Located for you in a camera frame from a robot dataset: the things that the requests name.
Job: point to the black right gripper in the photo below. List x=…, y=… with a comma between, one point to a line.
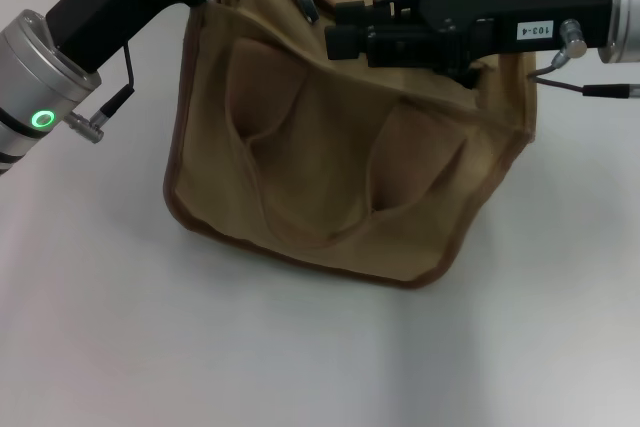
x=500, y=17

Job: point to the khaki fabric food bag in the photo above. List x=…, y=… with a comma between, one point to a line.
x=325, y=172

